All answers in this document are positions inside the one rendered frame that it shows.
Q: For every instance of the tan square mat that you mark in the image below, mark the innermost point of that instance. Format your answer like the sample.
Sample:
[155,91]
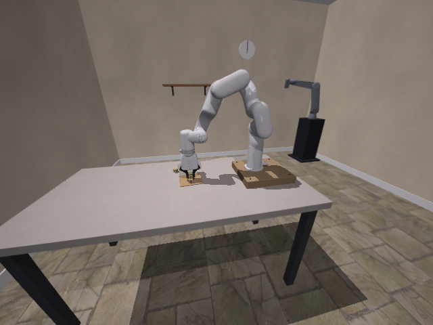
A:
[185,182]

